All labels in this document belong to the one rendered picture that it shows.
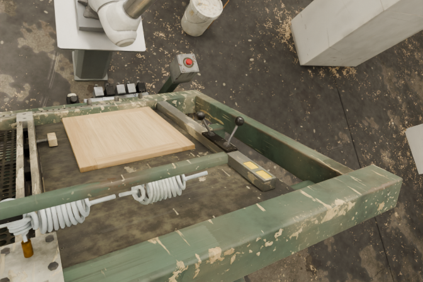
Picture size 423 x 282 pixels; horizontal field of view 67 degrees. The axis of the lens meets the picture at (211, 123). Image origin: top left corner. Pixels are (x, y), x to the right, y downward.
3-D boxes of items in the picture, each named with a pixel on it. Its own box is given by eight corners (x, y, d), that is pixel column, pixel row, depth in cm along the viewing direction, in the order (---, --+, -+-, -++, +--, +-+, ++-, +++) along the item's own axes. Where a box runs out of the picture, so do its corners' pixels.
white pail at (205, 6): (205, 13, 325) (226, -17, 285) (210, 39, 318) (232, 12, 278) (175, 11, 311) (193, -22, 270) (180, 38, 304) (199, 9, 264)
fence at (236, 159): (165, 107, 180) (165, 100, 179) (275, 187, 103) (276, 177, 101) (157, 108, 178) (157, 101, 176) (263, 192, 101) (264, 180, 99)
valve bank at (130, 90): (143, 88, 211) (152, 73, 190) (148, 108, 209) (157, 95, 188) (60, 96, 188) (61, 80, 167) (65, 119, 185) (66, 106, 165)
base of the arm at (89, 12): (79, -12, 187) (80, -18, 182) (118, -2, 196) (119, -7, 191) (75, 15, 182) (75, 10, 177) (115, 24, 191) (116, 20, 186)
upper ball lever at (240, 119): (226, 147, 124) (242, 116, 123) (231, 151, 121) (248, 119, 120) (219, 145, 122) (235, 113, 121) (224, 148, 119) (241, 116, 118)
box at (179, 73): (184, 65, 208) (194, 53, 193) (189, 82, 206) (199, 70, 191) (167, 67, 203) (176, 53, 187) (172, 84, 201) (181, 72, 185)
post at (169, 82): (152, 108, 271) (181, 70, 207) (153, 114, 270) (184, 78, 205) (145, 109, 269) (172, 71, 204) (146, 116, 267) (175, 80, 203)
